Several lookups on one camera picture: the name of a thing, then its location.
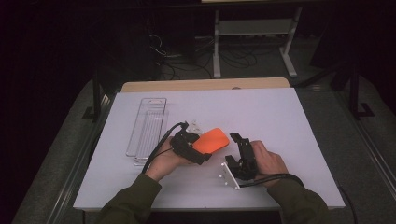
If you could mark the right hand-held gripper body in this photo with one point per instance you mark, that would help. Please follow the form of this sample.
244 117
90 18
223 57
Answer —
247 165

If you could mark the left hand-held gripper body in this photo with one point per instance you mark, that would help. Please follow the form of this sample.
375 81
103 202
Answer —
182 144

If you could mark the orange phone case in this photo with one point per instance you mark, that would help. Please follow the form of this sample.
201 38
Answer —
213 140

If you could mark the clear plastic packaging box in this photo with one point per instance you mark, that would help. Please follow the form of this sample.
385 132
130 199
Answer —
138 133

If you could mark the person's right hand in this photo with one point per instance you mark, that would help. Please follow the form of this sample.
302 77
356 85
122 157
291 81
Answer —
269 163

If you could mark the person's left hand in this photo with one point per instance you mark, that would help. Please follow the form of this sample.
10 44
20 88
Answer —
165 161

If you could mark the black floor stand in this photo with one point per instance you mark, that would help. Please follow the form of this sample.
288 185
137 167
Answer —
355 93
97 93

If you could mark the white metal table frame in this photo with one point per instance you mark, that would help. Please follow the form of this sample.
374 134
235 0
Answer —
249 28

